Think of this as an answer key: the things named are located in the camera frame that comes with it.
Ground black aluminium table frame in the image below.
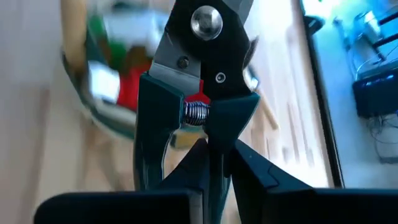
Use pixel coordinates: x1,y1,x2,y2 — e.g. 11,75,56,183
297,0,345,189

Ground black table clamp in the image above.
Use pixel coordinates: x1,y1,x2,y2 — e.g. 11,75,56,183
303,14,326,35

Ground green pruning shears with strap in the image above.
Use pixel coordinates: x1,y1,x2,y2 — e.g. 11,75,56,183
132,0,261,224

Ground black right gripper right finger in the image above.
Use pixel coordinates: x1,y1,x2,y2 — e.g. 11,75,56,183
229,139,398,224

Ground wide steel trowel wooden handle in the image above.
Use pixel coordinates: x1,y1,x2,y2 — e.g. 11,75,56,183
257,93,280,131

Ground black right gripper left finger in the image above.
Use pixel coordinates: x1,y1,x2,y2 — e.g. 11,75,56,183
33,138,210,224

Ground black equipment box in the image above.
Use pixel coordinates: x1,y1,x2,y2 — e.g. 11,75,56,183
352,67,398,118

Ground red gardening glove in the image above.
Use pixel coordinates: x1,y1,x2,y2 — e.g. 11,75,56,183
116,60,153,112

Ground steel hand shovel wooden handle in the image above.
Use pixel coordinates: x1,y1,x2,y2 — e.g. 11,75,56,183
60,0,88,75

